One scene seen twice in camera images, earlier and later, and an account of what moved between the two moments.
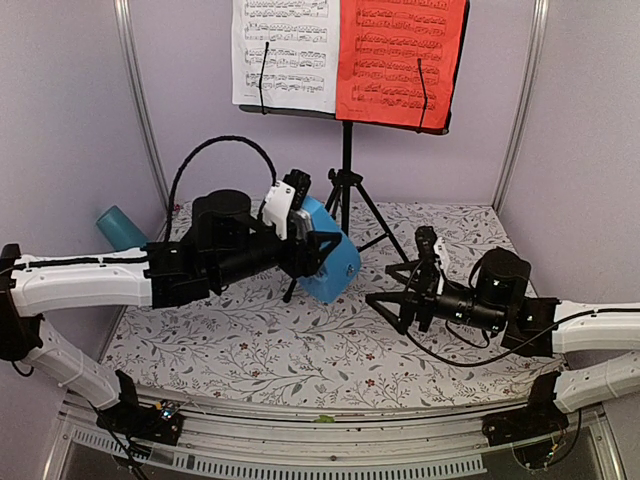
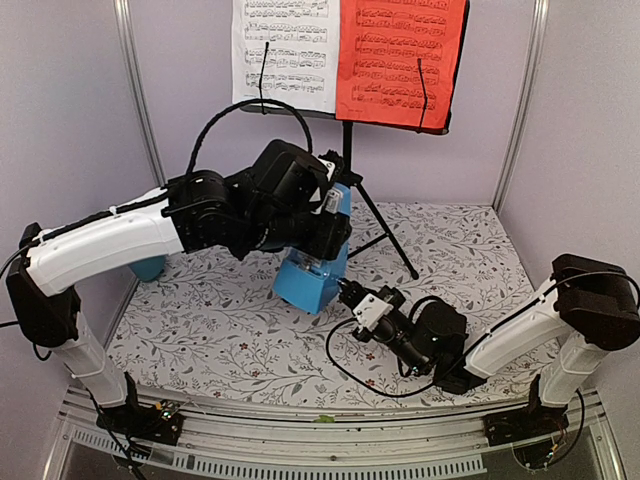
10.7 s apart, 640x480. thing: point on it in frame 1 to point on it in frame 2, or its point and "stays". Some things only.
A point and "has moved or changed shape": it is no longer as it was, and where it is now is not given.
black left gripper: x=310 y=262 to x=336 y=231
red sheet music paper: x=380 y=43 stays
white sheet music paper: x=301 y=63 stays
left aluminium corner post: x=123 y=16 stays
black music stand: x=290 y=283 to x=351 y=181
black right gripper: x=424 y=296 to x=385 y=294
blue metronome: x=339 y=269 has moved or changed shape
